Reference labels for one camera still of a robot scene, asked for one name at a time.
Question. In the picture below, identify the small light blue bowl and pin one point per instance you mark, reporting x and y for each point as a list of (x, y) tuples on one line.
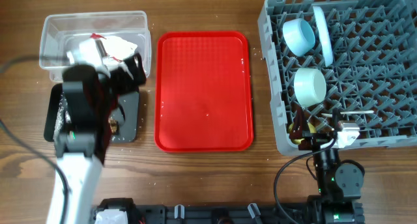
[(298, 36)]

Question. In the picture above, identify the clear plastic bin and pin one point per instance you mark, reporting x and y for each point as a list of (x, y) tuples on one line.
[(63, 32)]

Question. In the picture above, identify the green bowl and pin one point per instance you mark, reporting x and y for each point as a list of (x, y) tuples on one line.
[(309, 86)]

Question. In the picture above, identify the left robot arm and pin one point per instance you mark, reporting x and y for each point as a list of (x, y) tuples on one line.
[(80, 145)]

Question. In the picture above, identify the white plastic spoon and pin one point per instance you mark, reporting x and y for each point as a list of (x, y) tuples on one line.
[(349, 113)]

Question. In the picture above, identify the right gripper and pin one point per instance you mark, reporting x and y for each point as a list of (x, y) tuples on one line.
[(316, 139)]

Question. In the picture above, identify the white paper waste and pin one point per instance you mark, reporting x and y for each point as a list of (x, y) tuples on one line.
[(113, 49)]

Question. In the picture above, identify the black waste tray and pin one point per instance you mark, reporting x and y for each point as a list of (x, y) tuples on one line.
[(126, 114)]

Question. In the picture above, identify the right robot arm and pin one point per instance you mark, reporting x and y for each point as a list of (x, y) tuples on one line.
[(339, 181)]

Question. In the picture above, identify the large light blue plate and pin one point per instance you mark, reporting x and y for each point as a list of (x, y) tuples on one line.
[(324, 35)]

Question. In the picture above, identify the brown food scrap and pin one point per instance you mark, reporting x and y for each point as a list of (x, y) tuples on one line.
[(114, 126)]

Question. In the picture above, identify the red serving tray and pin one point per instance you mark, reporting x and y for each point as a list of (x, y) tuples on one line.
[(203, 96)]

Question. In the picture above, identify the white rice grains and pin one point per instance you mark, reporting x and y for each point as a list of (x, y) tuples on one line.
[(63, 117)]

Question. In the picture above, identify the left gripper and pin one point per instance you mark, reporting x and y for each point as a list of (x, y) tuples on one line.
[(128, 81)]

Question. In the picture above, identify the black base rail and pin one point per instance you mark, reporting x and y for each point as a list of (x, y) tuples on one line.
[(215, 214)]

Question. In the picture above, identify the yellow plastic cup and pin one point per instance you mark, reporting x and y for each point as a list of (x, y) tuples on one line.
[(298, 140)]

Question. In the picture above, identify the grey dishwasher rack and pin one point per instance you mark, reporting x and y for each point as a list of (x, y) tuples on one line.
[(374, 68)]

